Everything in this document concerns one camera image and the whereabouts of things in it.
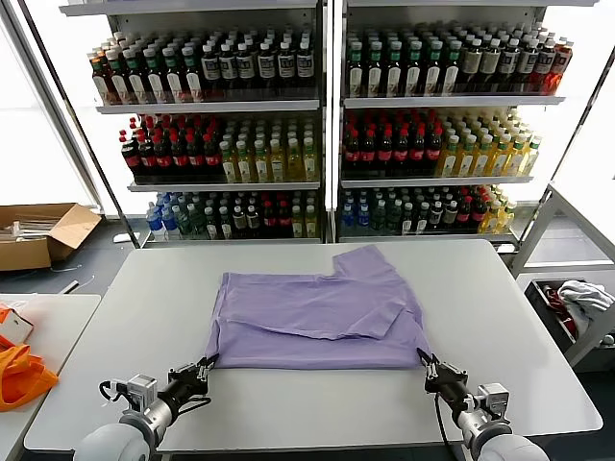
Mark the open cardboard box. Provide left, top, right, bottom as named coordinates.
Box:
left=0, top=202, right=104, bottom=273

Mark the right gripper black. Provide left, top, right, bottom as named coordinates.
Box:
left=415, top=348, right=471, bottom=406

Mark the red crumpled garment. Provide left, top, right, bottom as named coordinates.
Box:
left=539, top=282, right=578, bottom=338

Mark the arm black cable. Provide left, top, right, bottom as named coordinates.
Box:
left=98, top=380, right=213, bottom=415
left=430, top=391, right=455, bottom=461

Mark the green cap white label bottle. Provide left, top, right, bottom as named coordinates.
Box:
left=142, top=45, right=164, bottom=105
left=365, top=40, right=384, bottom=97
left=404, top=39, right=423, bottom=96
left=442, top=38, right=461, bottom=96
left=123, top=46, right=145, bottom=105
left=423, top=39, right=443, bottom=96
left=346, top=40, right=365, bottom=97
left=384, top=39, right=404, bottom=97
left=162, top=44, right=185, bottom=104
left=106, top=47, right=127, bottom=106
left=182, top=43, right=203, bottom=103

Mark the white grey crumpled garment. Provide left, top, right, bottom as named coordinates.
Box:
left=555, top=279, right=615, bottom=338

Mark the dark bottle white label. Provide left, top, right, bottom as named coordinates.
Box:
left=218, top=42, right=237, bottom=99
left=200, top=42, right=221, bottom=100
left=294, top=40, right=314, bottom=97
left=276, top=40, right=295, bottom=97
left=235, top=41, right=256, bottom=99
left=257, top=41, right=277, bottom=97

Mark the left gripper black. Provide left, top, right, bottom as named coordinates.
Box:
left=159, top=353, right=220, bottom=415

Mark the dark bottle beige label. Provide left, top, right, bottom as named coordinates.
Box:
left=480, top=37, right=501, bottom=94
left=461, top=37, right=482, bottom=95

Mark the orange fabric bag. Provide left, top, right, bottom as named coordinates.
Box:
left=0, top=343, right=61, bottom=413

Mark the dark window frame post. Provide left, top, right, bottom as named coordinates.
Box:
left=16, top=0, right=142, bottom=250

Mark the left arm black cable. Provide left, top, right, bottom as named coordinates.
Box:
left=98, top=380, right=213, bottom=415

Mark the orange white carton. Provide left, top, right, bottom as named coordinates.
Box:
left=0, top=299, right=37, bottom=345

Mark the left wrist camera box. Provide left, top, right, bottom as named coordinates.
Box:
left=111, top=374, right=159, bottom=413

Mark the grey metal shelf unit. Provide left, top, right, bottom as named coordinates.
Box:
left=58, top=0, right=332, bottom=249
left=333, top=0, right=597, bottom=255

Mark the purple t-shirt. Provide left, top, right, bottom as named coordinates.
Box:
left=201, top=244, right=433, bottom=372

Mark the dark bottle grey label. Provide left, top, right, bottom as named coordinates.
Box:
left=499, top=37, right=520, bottom=94
left=518, top=37, right=539, bottom=93
left=536, top=38, right=554, bottom=93

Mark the white packing material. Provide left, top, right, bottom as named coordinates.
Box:
left=0, top=217, right=62, bottom=241

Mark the red drink bottle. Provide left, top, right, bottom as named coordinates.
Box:
left=552, top=40, right=574, bottom=95

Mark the orange red tea bottle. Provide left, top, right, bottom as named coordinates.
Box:
left=89, top=50, right=111, bottom=106

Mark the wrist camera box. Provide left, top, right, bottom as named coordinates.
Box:
left=478, top=382, right=511, bottom=424
left=111, top=374, right=159, bottom=413

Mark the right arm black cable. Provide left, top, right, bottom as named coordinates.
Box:
left=430, top=391, right=455, bottom=461

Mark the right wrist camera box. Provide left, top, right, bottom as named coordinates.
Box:
left=478, top=382, right=511, bottom=424

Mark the red cap cola bottle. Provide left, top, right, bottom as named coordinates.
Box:
left=187, top=133, right=206, bottom=176
left=343, top=128, right=361, bottom=175
left=171, top=133, right=189, bottom=177
left=394, top=128, right=412, bottom=175
left=360, top=128, right=379, bottom=175
left=119, top=132, right=140, bottom=177
left=410, top=128, right=429, bottom=175
left=377, top=128, right=395, bottom=175
left=203, top=133, right=221, bottom=176
left=137, top=133, right=157, bottom=177
left=427, top=128, right=444, bottom=175
left=154, top=133, right=173, bottom=177

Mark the white side table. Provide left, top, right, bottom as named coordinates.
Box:
left=0, top=293, right=103, bottom=461

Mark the black storage crate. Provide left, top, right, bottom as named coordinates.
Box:
left=523, top=278, right=615, bottom=367

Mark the yellow juice bottle green label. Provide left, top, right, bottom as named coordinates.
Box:
left=268, top=138, right=286, bottom=183
left=236, top=140, right=254, bottom=183
left=490, top=134, right=510, bottom=178
left=285, top=137, right=304, bottom=182
left=439, top=134, right=460, bottom=178
left=523, top=135, right=543, bottom=177
left=507, top=134, right=528, bottom=177
left=220, top=140, right=239, bottom=183
left=253, top=139, right=270, bottom=183
left=302, top=137, right=321, bottom=182
left=474, top=134, right=494, bottom=178
left=457, top=134, right=477, bottom=178

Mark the grey metal rack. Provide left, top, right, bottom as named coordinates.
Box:
left=509, top=181, right=615, bottom=374

